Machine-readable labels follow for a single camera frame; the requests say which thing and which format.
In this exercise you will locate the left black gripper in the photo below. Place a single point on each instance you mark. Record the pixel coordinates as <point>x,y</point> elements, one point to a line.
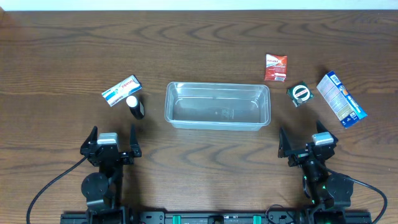
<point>111,157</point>

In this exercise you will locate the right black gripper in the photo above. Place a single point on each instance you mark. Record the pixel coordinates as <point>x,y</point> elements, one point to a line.
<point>305,154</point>

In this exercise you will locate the blue Kool Fever box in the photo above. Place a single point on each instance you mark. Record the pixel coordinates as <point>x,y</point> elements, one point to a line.
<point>344,106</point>

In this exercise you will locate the red Panadol sachet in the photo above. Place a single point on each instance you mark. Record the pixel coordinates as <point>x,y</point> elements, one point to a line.
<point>276,68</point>

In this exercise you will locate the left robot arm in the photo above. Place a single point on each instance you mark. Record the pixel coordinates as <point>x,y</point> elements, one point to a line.
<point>103,189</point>

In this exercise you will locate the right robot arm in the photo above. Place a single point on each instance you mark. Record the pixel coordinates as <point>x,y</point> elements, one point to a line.
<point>328,191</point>

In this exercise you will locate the clear plastic container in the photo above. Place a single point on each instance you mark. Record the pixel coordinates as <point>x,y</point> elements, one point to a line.
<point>217,106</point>

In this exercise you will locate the dark bottle white cap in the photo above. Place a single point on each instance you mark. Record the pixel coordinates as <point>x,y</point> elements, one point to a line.
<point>135,106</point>

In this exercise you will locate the white Panadol box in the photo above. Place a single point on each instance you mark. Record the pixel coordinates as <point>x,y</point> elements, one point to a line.
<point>121,90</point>

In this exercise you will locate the black mounting rail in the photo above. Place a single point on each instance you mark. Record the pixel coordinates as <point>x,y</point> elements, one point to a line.
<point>270,216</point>

